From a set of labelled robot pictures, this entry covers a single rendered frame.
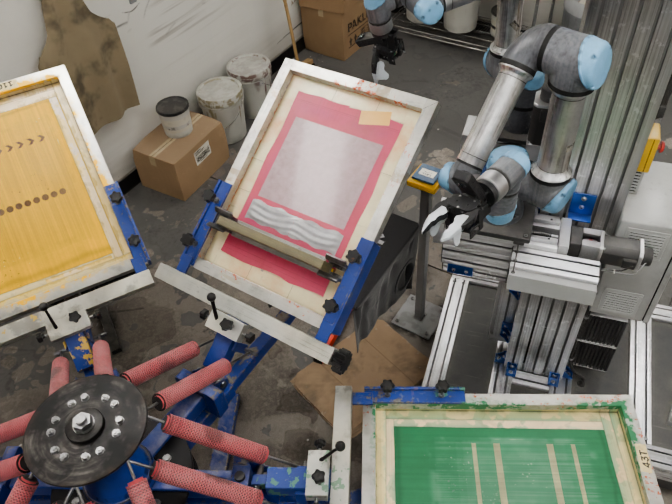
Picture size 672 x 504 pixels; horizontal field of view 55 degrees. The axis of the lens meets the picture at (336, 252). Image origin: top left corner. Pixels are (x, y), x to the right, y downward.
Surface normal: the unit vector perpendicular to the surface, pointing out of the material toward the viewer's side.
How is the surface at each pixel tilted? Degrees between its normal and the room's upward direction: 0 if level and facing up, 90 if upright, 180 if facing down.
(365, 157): 32
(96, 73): 86
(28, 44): 90
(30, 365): 0
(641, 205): 0
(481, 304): 0
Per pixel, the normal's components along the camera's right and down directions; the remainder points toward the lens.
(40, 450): -0.06, -0.69
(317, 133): -0.33, -0.25
